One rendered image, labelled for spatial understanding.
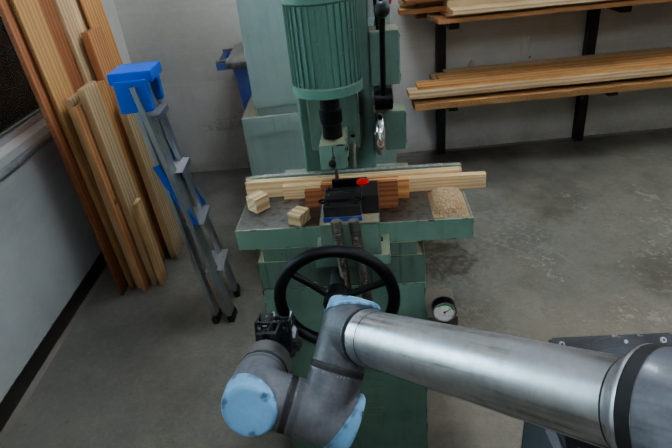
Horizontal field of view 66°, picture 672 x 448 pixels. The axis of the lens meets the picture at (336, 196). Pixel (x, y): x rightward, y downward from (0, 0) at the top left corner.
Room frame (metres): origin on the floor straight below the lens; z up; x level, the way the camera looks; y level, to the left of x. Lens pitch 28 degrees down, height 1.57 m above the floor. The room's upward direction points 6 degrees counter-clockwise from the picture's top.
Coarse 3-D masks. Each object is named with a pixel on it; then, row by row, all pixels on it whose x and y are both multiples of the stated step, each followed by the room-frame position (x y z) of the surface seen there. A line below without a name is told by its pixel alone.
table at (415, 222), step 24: (264, 216) 1.20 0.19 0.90; (312, 216) 1.18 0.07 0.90; (384, 216) 1.14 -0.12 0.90; (408, 216) 1.13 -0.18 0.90; (432, 216) 1.12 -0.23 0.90; (240, 240) 1.14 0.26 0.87; (264, 240) 1.14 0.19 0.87; (288, 240) 1.13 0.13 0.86; (312, 240) 1.13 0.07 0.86; (384, 240) 1.08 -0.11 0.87; (408, 240) 1.10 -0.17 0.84; (336, 264) 1.03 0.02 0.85
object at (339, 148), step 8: (344, 128) 1.34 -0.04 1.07; (344, 136) 1.29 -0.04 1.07; (320, 144) 1.25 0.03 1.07; (328, 144) 1.24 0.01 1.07; (336, 144) 1.24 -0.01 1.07; (344, 144) 1.23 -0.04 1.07; (320, 152) 1.24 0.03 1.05; (328, 152) 1.24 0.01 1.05; (336, 152) 1.23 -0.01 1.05; (344, 152) 1.23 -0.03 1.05; (320, 160) 1.24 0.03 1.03; (328, 160) 1.24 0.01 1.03; (336, 160) 1.23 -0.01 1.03; (344, 160) 1.23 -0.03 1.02; (328, 168) 1.24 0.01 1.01; (336, 168) 1.23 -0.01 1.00; (344, 168) 1.23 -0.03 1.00
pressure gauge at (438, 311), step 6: (438, 300) 1.05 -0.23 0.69; (444, 300) 1.04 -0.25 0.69; (450, 300) 1.05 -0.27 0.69; (432, 306) 1.05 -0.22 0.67; (438, 306) 1.04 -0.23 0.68; (444, 306) 1.03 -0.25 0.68; (450, 306) 1.03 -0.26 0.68; (432, 312) 1.04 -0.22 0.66; (438, 312) 1.04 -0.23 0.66; (450, 312) 1.03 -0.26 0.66; (456, 312) 1.03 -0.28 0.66; (438, 318) 1.04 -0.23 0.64; (444, 318) 1.03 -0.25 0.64; (450, 318) 1.03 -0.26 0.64
